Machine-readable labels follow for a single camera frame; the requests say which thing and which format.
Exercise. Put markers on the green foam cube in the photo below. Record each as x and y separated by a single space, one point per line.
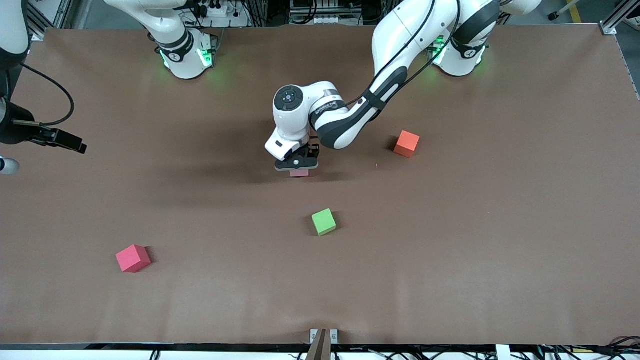
323 221

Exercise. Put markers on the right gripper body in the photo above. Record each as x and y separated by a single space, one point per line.
11 129

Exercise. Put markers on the red foam cube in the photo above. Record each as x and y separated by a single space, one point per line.
131 258

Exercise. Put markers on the silver metal bracket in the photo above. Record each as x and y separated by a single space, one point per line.
334 336

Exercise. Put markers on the aluminium frame profile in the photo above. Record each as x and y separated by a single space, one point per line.
622 12
42 25

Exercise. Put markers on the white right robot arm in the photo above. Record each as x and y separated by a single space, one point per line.
187 65

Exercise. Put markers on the pink foam cube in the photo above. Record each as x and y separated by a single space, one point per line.
300 173

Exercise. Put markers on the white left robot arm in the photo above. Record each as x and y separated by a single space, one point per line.
410 30

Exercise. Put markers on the orange foam cube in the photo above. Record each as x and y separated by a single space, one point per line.
406 142

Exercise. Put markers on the white power strip with plugs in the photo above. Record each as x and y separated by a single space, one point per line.
227 12

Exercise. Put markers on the brown tapered pole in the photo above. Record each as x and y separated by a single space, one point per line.
317 350

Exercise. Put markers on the brown table cover sheet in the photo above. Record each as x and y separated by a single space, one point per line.
320 280

